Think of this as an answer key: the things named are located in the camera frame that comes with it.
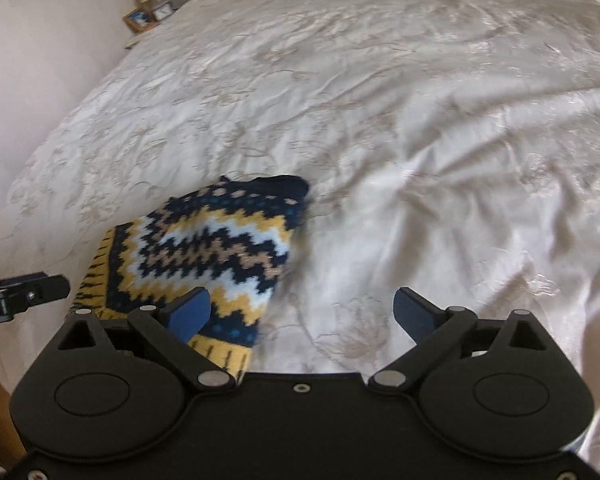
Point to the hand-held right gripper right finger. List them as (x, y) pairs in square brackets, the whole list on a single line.
[(415, 315)]

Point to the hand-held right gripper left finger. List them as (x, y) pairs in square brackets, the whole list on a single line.
[(185, 312)]

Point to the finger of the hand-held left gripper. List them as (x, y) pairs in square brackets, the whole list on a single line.
[(40, 290)]

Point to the navy yellow patterned knit sweater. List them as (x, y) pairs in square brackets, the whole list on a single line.
[(205, 250)]

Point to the white embroidered bedspread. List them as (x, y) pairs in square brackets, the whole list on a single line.
[(380, 135)]

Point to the cream nightstand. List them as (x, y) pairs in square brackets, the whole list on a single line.
[(134, 42)]

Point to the small white alarm clock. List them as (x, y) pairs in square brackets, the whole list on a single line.
[(162, 11)]

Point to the wooden photo frame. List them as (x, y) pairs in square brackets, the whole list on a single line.
[(140, 21)]

